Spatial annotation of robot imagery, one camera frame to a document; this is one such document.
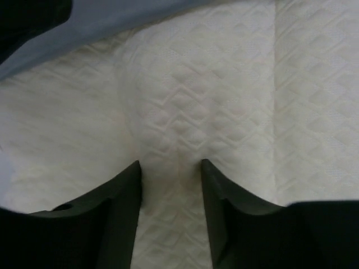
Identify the cream quilted pillow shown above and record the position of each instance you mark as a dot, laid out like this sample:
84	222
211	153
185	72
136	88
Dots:
266	90

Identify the grey fabric pillowcase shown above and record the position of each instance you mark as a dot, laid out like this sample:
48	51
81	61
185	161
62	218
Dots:
33	32

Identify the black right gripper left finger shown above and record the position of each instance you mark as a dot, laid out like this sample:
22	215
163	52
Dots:
95	230

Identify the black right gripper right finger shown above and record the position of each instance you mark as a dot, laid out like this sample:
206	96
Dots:
246	231

